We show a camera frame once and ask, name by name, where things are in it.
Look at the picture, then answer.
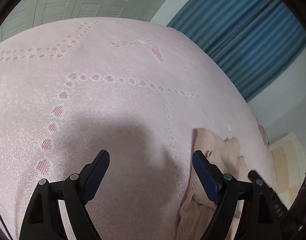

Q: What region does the blue curtain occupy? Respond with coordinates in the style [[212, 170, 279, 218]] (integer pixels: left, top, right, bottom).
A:
[[169, 0, 306, 101]]

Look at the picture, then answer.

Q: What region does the cream wooden headboard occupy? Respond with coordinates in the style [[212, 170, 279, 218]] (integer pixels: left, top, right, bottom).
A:
[[269, 133, 306, 208]]

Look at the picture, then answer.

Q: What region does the white wardrobe with red decorations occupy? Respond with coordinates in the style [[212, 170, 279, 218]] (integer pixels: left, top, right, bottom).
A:
[[0, 0, 165, 42]]

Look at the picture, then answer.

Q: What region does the pink patterned bed sheet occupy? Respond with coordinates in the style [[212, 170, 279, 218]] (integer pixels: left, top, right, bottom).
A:
[[0, 18, 276, 239]]

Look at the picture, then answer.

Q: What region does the beige knitted sweater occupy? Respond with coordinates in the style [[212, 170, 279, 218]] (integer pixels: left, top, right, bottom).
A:
[[176, 128, 247, 239]]

